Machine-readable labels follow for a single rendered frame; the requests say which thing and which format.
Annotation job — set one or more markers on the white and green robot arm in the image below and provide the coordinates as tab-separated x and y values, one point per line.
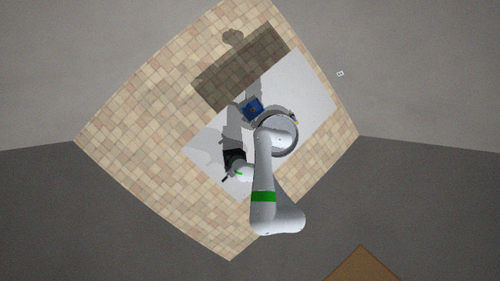
266	215

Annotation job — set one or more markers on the blue crate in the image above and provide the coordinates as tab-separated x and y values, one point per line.
258	109

